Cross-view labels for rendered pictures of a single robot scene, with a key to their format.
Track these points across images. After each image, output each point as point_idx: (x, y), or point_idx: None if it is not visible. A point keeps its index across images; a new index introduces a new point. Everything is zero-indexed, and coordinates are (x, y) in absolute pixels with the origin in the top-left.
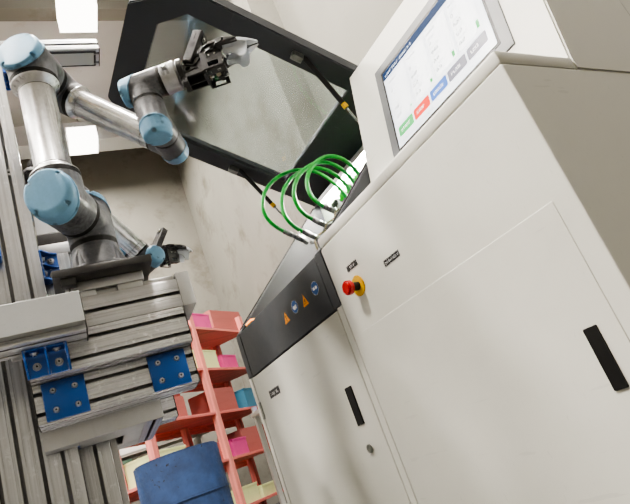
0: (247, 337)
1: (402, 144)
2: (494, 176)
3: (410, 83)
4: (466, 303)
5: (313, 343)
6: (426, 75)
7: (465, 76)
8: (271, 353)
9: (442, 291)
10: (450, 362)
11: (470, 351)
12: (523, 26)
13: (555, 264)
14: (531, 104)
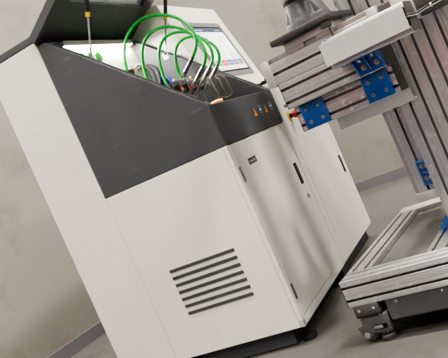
0: (222, 110)
1: (221, 70)
2: None
3: (212, 47)
4: (319, 139)
5: (274, 134)
6: (220, 52)
7: (241, 67)
8: (246, 131)
9: (313, 133)
10: (321, 158)
11: (323, 155)
12: (254, 69)
13: (330, 136)
14: None
